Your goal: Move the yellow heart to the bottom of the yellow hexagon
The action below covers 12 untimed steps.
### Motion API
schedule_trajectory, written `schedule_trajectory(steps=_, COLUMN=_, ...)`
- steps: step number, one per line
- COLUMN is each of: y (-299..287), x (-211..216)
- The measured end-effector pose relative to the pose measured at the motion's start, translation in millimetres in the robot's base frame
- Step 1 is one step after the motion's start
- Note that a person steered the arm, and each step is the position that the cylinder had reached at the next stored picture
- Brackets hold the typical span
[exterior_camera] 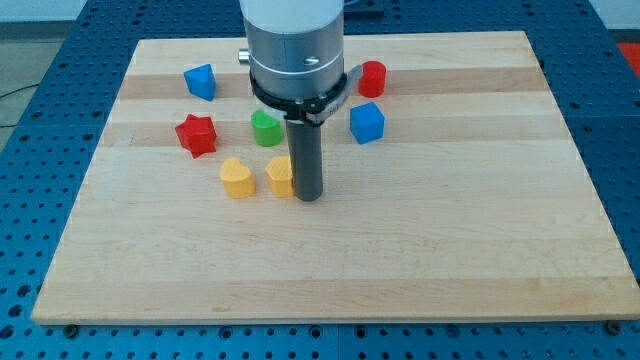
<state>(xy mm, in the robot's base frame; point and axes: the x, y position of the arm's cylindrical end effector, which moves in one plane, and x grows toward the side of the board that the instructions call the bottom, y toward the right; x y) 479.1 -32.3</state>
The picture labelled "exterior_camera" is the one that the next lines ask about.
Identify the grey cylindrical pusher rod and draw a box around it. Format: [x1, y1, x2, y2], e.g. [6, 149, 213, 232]
[286, 120, 323, 202]

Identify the yellow hexagon block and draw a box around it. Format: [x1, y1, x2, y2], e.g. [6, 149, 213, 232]
[265, 156, 294, 198]

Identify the blue triangular block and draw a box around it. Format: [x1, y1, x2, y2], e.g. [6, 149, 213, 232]
[183, 64, 217, 101]

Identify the blue cube block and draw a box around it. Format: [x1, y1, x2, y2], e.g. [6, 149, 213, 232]
[349, 102, 385, 144]

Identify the yellow heart block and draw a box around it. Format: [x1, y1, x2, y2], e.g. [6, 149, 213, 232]
[220, 157, 256, 199]

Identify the red cylinder block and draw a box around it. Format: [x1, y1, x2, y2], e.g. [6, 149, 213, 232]
[358, 61, 387, 98]

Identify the green half-round block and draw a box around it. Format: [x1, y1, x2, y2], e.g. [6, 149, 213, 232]
[251, 110, 284, 147]

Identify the red star block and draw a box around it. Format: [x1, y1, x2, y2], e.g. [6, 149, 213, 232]
[175, 114, 217, 158]

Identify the black clamp ring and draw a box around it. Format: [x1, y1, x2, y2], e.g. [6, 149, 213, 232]
[249, 64, 364, 126]

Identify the light wooden board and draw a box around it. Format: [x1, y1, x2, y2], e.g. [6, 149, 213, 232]
[32, 31, 639, 325]

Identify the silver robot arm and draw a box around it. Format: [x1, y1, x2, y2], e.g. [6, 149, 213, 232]
[240, 0, 344, 100]

